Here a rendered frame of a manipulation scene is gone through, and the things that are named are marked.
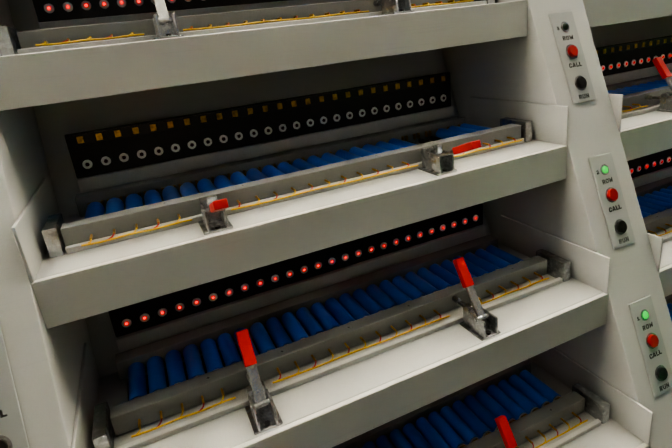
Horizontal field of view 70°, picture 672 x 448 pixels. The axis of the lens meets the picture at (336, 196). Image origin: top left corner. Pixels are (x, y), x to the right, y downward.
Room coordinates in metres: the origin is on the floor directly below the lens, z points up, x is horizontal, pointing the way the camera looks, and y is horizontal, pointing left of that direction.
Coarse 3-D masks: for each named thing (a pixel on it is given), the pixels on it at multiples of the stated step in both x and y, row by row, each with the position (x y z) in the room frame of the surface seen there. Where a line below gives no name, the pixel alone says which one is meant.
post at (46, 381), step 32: (0, 0) 0.54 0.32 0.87; (0, 128) 0.42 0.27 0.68; (32, 128) 0.55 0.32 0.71; (0, 160) 0.40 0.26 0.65; (32, 160) 0.51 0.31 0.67; (0, 192) 0.39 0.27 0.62; (32, 192) 0.48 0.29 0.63; (0, 224) 0.39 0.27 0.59; (0, 256) 0.39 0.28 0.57; (0, 288) 0.39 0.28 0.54; (0, 320) 0.39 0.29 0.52; (32, 320) 0.39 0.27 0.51; (32, 352) 0.39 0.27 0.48; (64, 352) 0.45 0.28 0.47; (32, 384) 0.39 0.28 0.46; (64, 384) 0.42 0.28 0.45; (32, 416) 0.39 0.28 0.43; (64, 416) 0.40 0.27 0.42
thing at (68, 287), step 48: (288, 144) 0.66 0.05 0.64; (528, 144) 0.63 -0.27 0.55; (48, 192) 0.53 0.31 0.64; (336, 192) 0.53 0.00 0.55; (384, 192) 0.51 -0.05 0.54; (432, 192) 0.54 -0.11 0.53; (480, 192) 0.57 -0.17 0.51; (48, 240) 0.44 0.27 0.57; (144, 240) 0.46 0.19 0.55; (192, 240) 0.45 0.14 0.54; (240, 240) 0.46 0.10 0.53; (288, 240) 0.48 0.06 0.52; (336, 240) 0.51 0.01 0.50; (48, 288) 0.40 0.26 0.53; (96, 288) 0.42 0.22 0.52; (144, 288) 0.44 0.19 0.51
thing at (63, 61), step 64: (64, 0) 0.57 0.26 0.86; (128, 0) 0.60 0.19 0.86; (192, 0) 0.63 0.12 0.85; (256, 0) 0.66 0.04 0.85; (320, 0) 0.69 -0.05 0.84; (384, 0) 0.57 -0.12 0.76; (448, 0) 0.65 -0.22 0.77; (512, 0) 0.63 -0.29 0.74; (0, 64) 0.40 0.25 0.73; (64, 64) 0.42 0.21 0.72; (128, 64) 0.44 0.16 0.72; (192, 64) 0.47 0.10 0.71; (256, 64) 0.49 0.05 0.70; (320, 64) 0.52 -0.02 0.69
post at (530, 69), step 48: (528, 0) 0.61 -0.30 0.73; (576, 0) 0.64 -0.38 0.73; (480, 48) 0.71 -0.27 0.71; (528, 48) 0.63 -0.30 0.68; (480, 96) 0.73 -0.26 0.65; (528, 96) 0.65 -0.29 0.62; (576, 144) 0.61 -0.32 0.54; (528, 192) 0.69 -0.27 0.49; (576, 192) 0.61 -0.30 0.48; (624, 192) 0.63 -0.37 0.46; (576, 240) 0.63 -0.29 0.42; (624, 288) 0.62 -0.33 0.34; (624, 336) 0.61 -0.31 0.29; (624, 384) 0.62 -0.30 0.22
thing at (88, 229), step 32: (512, 128) 0.64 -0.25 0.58; (352, 160) 0.56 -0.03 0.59; (384, 160) 0.57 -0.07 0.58; (416, 160) 0.59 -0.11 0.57; (224, 192) 0.50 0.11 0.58; (256, 192) 0.51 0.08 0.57; (288, 192) 0.53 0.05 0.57; (64, 224) 0.46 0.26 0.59; (96, 224) 0.46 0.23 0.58; (128, 224) 0.47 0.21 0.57
